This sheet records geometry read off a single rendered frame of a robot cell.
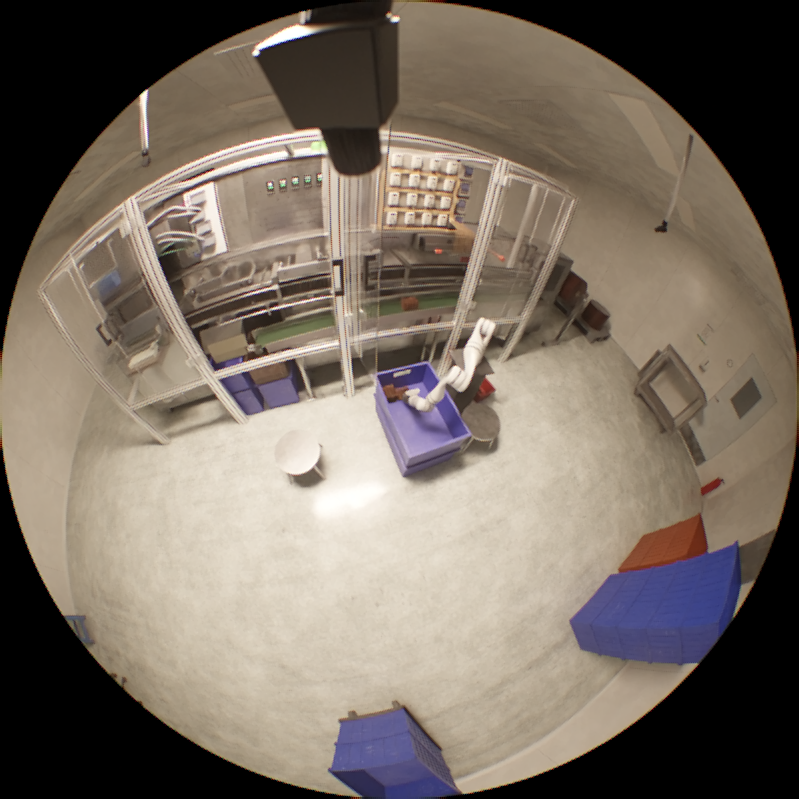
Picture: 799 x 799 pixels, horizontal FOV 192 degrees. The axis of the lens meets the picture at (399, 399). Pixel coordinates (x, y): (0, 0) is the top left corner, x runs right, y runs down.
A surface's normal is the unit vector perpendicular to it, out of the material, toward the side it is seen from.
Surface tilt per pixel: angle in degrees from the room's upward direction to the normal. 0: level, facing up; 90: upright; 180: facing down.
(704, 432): 90
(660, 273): 90
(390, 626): 0
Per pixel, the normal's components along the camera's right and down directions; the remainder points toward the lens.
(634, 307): -0.94, 0.23
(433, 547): 0.09, -0.57
